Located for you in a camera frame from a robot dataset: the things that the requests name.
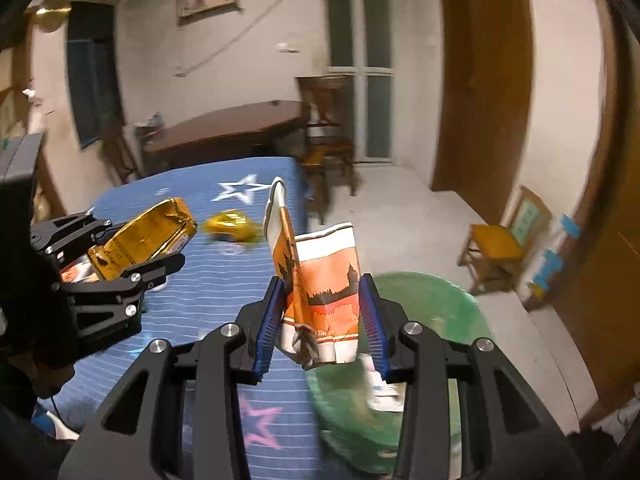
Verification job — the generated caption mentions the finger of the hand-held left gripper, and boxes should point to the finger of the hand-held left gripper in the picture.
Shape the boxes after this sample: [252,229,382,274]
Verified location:
[52,252,186,306]
[29,212,118,261]

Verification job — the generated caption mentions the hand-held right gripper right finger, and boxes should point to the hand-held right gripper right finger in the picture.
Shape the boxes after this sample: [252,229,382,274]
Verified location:
[359,275,586,480]

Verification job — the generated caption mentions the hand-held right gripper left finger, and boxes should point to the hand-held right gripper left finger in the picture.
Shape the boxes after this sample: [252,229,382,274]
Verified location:
[57,276,287,480]

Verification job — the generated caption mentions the gold foil packet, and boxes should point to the gold foil packet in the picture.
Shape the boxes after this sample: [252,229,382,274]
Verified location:
[87,197,197,281]

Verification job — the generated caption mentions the orange white paper packet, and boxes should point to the orange white paper packet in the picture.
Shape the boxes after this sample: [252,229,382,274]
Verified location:
[262,176,362,371]

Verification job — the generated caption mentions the green plastic bin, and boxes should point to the green plastic bin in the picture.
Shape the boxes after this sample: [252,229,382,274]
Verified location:
[305,270,493,476]

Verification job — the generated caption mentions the small orange white wrapper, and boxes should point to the small orange white wrapper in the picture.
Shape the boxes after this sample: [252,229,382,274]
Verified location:
[60,257,101,285]

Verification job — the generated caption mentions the blue striped star blanket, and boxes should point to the blue striped star blanket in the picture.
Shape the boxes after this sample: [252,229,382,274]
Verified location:
[30,156,401,480]

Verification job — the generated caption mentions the crumpled gold foil wrapper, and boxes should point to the crumpled gold foil wrapper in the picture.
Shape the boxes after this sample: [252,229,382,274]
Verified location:
[205,210,261,246]

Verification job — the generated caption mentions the dark wooden chair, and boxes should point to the dark wooden chair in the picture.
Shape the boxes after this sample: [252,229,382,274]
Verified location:
[100,120,146,186]
[295,75,358,221]

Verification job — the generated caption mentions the small yellow wooden chair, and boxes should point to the small yellow wooden chair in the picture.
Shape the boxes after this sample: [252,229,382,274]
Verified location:
[457,185,553,296]

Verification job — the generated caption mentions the dark window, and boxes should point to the dark window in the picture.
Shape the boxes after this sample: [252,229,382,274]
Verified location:
[66,1,126,151]

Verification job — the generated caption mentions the dark wooden table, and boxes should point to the dark wooden table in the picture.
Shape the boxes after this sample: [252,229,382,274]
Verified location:
[142,100,311,168]

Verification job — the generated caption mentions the blue paper sheet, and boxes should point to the blue paper sheet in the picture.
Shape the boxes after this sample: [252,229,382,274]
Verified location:
[535,247,566,291]

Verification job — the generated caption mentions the frosted glass door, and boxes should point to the frosted glass door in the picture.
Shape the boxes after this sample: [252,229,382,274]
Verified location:
[320,0,396,163]

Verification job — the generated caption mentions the blue paper strip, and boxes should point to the blue paper strip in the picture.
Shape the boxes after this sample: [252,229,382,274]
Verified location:
[559,214,583,240]

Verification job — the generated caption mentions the panelled brown wooden door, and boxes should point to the panelled brown wooden door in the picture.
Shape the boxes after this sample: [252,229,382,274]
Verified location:
[550,10,640,426]

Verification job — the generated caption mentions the plain brown wooden door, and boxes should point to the plain brown wooden door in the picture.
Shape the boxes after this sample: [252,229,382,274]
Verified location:
[432,0,533,211]

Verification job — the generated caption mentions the thin wall cable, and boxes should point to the thin wall cable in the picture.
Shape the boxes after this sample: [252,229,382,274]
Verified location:
[175,0,323,78]

